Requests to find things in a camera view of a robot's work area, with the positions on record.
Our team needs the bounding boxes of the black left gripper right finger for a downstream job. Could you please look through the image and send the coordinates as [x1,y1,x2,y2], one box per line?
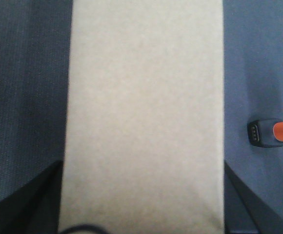
[224,163,283,234]

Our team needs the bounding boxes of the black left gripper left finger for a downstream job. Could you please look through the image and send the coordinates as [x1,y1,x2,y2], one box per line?
[0,161,63,234]

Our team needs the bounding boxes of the orange black barcode scanner gun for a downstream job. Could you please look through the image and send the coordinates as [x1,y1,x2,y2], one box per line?
[247,118,283,148]

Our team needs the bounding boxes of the brown cardboard package box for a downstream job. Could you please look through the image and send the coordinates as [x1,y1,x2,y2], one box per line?
[59,0,224,234]

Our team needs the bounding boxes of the black cable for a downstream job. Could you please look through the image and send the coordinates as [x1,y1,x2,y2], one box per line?
[61,223,108,234]

